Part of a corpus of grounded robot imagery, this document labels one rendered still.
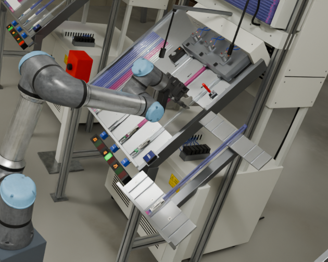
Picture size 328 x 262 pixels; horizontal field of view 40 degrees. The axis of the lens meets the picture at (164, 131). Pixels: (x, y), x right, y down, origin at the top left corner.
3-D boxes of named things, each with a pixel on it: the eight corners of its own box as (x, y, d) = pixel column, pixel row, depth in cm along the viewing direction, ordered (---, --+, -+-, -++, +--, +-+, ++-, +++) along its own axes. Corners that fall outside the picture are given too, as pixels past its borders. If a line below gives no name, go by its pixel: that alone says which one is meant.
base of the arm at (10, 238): (3, 256, 154) (5, 234, 150) (-19, 229, 162) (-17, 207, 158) (41, 240, 165) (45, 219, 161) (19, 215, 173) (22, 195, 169)
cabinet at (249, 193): (157, 274, 242) (191, 181, 213) (102, 193, 289) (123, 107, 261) (244, 249, 279) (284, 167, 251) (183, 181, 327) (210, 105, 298)
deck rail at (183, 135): (146, 178, 195) (139, 170, 191) (143, 174, 197) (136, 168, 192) (267, 68, 199) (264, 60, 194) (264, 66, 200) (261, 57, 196)
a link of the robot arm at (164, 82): (154, 89, 179) (144, 80, 185) (161, 94, 183) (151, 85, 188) (166, 75, 179) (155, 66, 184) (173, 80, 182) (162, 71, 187)
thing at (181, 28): (209, 116, 198) (204, 109, 195) (137, 54, 243) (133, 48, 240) (264, 66, 200) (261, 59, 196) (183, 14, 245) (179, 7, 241)
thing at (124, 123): (142, 170, 195) (139, 166, 192) (82, 97, 240) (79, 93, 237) (176, 141, 196) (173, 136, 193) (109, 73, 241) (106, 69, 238)
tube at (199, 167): (148, 215, 167) (147, 214, 166) (146, 213, 167) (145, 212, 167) (248, 127, 175) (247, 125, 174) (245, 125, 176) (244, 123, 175)
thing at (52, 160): (49, 174, 291) (70, 62, 256) (37, 153, 308) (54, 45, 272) (83, 170, 305) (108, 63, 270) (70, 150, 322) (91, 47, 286)
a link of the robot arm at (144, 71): (126, 70, 177) (139, 52, 176) (143, 82, 185) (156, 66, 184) (136, 78, 171) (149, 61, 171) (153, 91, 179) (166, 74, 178)
